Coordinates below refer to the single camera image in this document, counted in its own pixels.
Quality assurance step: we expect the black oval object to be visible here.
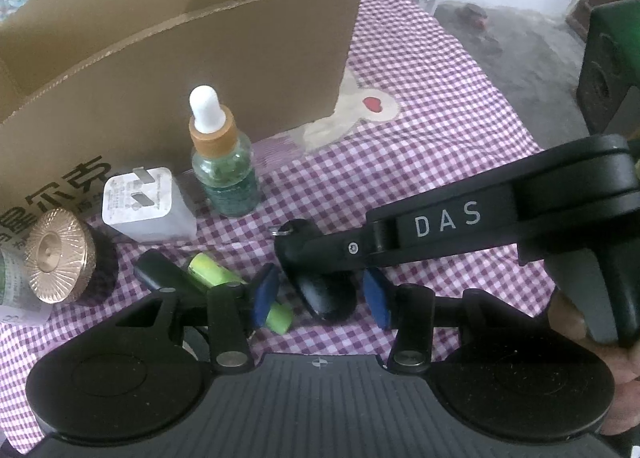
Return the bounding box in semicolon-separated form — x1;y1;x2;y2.
288;270;357;325

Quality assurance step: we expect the green black marker pen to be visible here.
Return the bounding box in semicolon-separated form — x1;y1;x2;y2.
134;249;294;334

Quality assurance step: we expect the white USB wall charger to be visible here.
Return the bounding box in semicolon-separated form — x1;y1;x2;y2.
101;166;198;244

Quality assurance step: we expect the green bead dropper bottle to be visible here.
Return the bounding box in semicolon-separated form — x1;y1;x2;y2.
189;85;262;218

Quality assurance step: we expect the gold lid black jar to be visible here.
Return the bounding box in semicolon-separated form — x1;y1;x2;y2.
25;208;118;306

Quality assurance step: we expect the white supplement bottle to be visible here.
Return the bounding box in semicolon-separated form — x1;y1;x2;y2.
0;249;52;326

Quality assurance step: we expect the person's right hand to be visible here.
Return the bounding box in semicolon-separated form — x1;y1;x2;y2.
546;287;640;436

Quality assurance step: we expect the purple checkered tablecloth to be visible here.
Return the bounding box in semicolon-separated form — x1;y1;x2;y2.
1;0;554;454

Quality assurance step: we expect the brown cardboard box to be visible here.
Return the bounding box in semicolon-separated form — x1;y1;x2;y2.
1;0;360;240

